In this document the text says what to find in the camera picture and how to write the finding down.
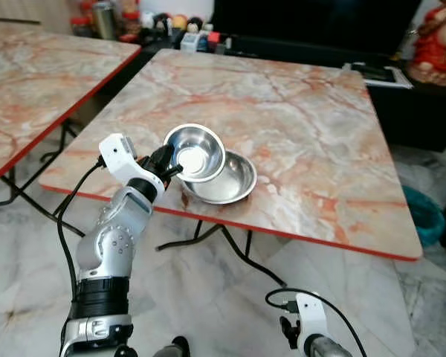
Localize small steel bowl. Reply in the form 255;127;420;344
164;123;227;184

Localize shallow steel dish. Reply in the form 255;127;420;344
181;151;258;205

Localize black metal table legs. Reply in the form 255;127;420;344
156;219;287;288
0;123;83;213

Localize black robot leg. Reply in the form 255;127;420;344
152;336;191;357

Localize steel tumbler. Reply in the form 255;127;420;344
93;2;118;39

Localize teal plastic basket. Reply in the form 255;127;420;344
401;186;446;247

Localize red seated figurine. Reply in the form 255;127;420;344
407;0;446;86

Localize black television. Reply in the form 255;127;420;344
212;0;424;53

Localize white framed tablet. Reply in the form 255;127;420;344
342;62;414;89

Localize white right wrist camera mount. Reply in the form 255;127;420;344
295;293;328;347

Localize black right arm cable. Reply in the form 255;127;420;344
266;287;366;357

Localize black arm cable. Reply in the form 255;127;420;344
266;287;366;357
56;155;109;350

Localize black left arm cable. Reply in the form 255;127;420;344
56;155;109;350

